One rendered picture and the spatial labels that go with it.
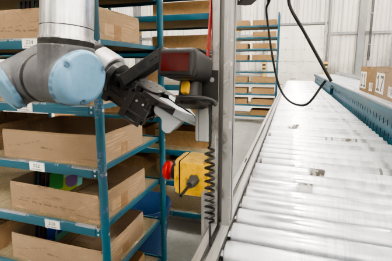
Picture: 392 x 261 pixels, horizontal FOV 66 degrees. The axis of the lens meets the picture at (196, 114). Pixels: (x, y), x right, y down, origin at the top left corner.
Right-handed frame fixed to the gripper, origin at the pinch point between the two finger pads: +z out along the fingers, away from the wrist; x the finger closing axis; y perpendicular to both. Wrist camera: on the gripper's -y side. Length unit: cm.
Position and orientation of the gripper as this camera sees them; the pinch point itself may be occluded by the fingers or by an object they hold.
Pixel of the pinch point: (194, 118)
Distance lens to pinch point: 60.6
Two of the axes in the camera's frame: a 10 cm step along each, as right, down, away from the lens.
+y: -4.8, 8.3, 2.9
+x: -3.0, 1.6, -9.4
